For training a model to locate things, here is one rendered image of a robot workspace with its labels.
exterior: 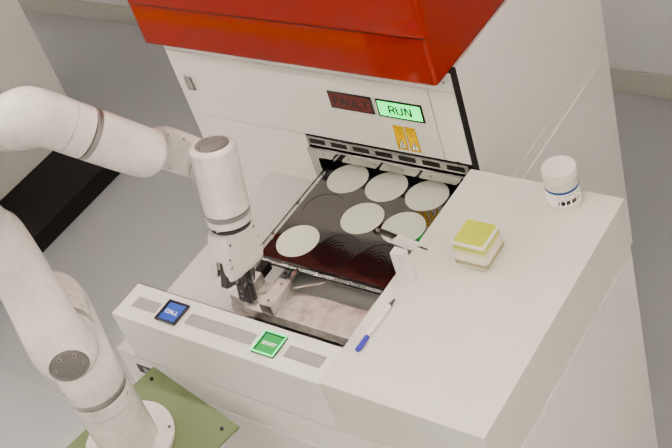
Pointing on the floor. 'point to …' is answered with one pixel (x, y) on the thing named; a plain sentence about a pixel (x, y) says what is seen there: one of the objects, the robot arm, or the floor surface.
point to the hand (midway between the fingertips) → (246, 291)
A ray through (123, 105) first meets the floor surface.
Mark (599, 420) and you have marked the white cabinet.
